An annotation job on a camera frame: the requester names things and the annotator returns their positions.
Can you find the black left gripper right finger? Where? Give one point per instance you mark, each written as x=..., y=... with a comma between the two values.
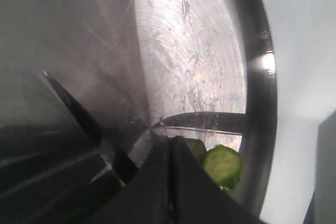
x=195, y=197

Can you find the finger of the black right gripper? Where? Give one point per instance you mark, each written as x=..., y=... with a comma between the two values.
x=51, y=176

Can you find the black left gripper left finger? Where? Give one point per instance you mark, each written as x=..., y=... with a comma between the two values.
x=146, y=198

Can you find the green object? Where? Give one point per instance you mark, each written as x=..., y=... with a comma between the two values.
x=224, y=166

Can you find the round stainless steel plate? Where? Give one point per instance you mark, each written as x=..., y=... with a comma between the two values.
x=201, y=69

